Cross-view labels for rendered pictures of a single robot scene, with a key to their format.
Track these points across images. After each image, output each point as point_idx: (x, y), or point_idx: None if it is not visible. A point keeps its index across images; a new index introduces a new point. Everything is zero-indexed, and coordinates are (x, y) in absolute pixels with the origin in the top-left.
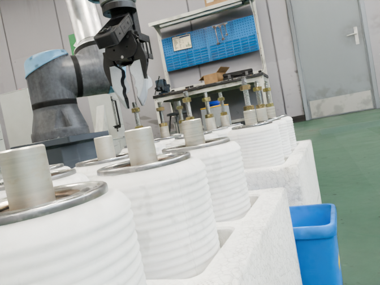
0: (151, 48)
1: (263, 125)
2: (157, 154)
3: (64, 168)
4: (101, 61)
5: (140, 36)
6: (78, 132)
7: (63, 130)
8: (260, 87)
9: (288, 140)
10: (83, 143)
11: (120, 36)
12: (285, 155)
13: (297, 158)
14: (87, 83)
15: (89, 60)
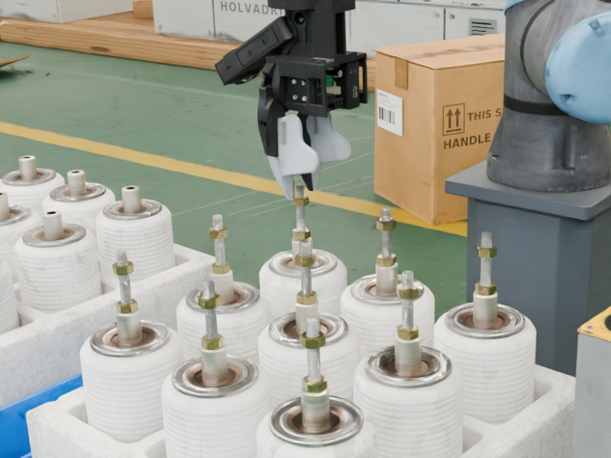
0: (324, 93)
1: (86, 341)
2: (263, 292)
3: (111, 222)
4: (544, 40)
5: (285, 69)
6: (504, 180)
7: (488, 162)
8: (200, 302)
9: (172, 442)
10: (497, 207)
11: (230, 72)
12: (146, 447)
13: (80, 438)
14: (534, 83)
15: (540, 26)
